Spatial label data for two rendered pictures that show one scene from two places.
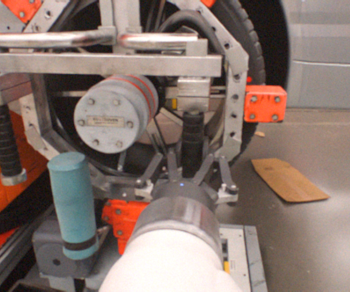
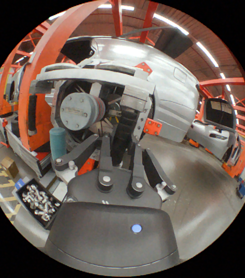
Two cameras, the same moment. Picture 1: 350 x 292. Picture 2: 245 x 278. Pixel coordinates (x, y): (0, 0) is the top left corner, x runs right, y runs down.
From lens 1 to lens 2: 0.32 m
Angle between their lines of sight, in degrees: 11
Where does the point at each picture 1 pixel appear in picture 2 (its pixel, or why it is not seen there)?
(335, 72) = (165, 125)
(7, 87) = (39, 85)
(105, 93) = (77, 94)
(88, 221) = not seen: hidden behind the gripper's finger
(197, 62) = (140, 81)
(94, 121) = (68, 109)
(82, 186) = (60, 144)
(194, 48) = (140, 74)
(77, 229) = not seen: hidden behind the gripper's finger
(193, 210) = not seen: outside the picture
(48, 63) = (57, 73)
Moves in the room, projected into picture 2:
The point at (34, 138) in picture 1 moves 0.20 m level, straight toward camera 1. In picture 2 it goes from (52, 119) to (43, 132)
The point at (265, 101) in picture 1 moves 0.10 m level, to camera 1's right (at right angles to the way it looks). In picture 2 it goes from (154, 124) to (168, 130)
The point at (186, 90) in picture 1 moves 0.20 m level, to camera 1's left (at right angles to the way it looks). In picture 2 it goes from (131, 91) to (47, 80)
